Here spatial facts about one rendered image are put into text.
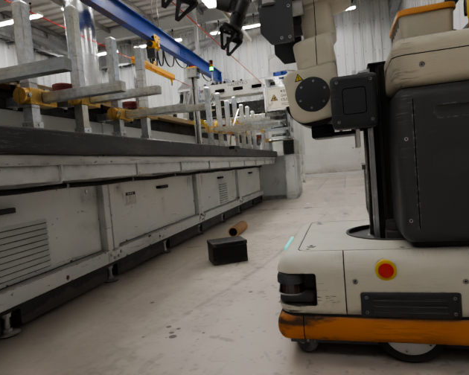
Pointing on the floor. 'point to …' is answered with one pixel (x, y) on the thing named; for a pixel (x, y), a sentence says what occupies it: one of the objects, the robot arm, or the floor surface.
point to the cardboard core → (237, 228)
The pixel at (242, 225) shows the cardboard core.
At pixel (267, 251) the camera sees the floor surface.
